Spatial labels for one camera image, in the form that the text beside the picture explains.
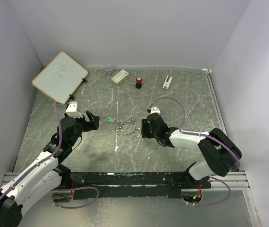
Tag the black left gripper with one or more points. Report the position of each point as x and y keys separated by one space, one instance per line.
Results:
x=94 y=120

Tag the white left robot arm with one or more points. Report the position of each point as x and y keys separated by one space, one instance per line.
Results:
x=46 y=173

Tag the clear plastic cup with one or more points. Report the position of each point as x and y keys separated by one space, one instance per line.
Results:
x=108 y=69

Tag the small framed whiteboard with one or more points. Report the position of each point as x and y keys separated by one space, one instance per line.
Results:
x=60 y=78

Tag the red black stamp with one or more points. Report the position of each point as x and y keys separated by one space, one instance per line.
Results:
x=138 y=84

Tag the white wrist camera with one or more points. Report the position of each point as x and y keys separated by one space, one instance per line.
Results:
x=153 y=110
x=73 y=110

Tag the white cardboard box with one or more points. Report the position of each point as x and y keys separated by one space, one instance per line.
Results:
x=120 y=77

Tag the white plastic clip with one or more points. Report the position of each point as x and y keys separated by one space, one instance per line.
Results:
x=167 y=82

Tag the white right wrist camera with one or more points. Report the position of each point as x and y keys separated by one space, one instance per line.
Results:
x=153 y=110

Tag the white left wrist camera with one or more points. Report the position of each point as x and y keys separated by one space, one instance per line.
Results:
x=73 y=110

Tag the silver key bunch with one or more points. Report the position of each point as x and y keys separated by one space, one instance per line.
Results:
x=120 y=124

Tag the large metal keyring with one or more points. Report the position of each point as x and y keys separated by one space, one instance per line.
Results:
x=128 y=128

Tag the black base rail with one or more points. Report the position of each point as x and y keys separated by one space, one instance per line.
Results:
x=131 y=184

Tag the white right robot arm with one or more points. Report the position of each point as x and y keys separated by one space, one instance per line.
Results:
x=220 y=154

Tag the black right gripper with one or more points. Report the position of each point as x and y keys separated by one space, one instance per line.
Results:
x=144 y=132

